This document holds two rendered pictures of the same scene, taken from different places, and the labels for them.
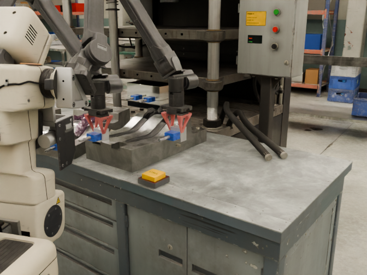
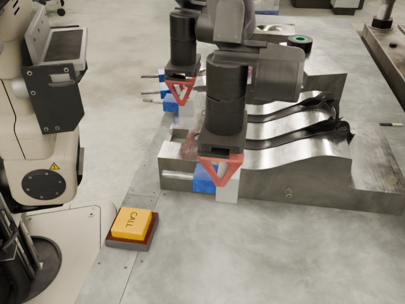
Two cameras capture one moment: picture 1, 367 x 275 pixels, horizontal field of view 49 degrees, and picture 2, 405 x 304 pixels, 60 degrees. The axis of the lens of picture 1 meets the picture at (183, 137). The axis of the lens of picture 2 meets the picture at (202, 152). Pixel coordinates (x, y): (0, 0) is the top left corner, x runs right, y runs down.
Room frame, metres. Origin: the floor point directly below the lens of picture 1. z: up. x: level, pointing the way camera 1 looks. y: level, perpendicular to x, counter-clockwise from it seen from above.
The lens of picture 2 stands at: (1.21, -0.35, 1.33)
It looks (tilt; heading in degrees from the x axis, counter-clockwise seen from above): 37 degrees down; 62
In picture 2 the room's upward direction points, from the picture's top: straight up
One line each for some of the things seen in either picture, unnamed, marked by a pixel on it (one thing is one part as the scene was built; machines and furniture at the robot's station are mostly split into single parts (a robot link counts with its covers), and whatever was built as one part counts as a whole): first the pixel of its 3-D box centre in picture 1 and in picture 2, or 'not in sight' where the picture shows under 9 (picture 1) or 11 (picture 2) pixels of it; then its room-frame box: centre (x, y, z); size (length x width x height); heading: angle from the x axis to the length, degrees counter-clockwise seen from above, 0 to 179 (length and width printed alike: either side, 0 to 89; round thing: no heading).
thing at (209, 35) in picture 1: (171, 41); not in sight; (2.73, 0.08, 1.20); 1.29 x 0.83 x 0.19; 53
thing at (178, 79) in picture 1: (177, 83); (231, 75); (1.45, 0.02, 1.12); 0.07 x 0.06 x 0.07; 140
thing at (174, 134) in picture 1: (170, 136); (200, 177); (1.42, 0.05, 0.94); 0.13 x 0.05 x 0.05; 143
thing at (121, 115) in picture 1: (81, 128); (249, 76); (1.82, 0.48, 0.86); 0.50 x 0.26 x 0.11; 160
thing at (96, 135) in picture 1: (92, 137); (169, 102); (1.49, 0.36, 0.91); 0.13 x 0.05 x 0.05; 143
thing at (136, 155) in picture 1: (149, 134); (278, 140); (1.67, 0.15, 0.87); 0.50 x 0.26 x 0.14; 143
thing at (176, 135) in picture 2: (119, 148); (177, 142); (1.46, 0.24, 0.87); 0.05 x 0.05 x 0.04; 53
